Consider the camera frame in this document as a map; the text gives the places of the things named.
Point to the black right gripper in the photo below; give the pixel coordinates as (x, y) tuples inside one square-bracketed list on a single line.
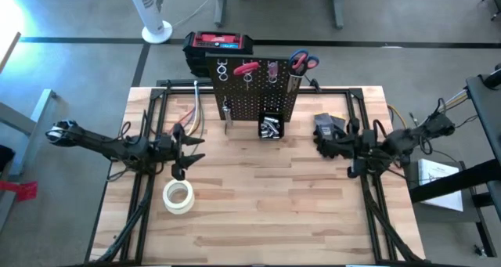
[(362, 149)]

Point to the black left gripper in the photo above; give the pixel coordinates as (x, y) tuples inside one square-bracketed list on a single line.
[(179, 153)]

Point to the chrome combination wrench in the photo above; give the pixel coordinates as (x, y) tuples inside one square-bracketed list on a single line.
[(225, 118), (229, 116)]

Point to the blue and red pliers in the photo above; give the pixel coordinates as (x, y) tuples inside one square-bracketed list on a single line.
[(301, 61)]

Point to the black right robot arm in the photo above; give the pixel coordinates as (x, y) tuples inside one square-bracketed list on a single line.
[(411, 139)]

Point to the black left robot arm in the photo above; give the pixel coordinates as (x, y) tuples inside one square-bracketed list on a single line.
[(98, 143)]

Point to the steel single peg hook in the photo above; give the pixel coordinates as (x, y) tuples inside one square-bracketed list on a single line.
[(225, 100)]

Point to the black perforated peg board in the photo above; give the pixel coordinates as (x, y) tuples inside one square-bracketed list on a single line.
[(254, 98)]

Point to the cream masking tape roll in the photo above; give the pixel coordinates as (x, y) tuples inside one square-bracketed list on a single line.
[(179, 206)]

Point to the black plastic bin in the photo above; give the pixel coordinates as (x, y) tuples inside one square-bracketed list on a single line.
[(271, 136)]

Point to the white booklet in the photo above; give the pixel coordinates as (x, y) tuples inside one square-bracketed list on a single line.
[(438, 181)]

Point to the red black toolbox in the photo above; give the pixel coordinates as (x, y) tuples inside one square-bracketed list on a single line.
[(219, 42)]

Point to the white tower fan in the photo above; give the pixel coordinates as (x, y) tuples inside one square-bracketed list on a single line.
[(150, 8)]

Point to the black side desk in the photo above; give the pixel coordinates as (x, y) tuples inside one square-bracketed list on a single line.
[(485, 114)]

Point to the grey legged desk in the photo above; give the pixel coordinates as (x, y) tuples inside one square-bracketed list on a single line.
[(221, 4)]

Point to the red sheet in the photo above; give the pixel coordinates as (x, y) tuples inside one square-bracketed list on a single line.
[(23, 190)]

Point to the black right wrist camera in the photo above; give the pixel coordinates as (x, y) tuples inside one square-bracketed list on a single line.
[(368, 138)]

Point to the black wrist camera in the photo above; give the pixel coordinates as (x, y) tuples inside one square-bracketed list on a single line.
[(165, 141), (368, 138)]

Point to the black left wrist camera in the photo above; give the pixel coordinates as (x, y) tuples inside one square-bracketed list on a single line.
[(165, 141)]

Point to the black aluminium table frame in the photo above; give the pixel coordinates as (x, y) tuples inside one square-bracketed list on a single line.
[(336, 91)]

